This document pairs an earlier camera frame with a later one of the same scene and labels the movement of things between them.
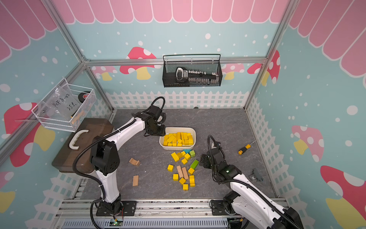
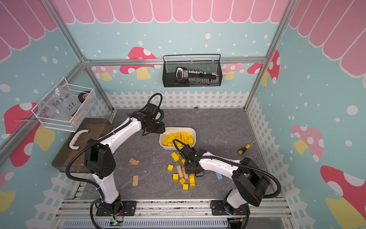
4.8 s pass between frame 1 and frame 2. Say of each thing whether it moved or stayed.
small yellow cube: stayed
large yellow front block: stayed
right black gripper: moved
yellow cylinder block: stayed
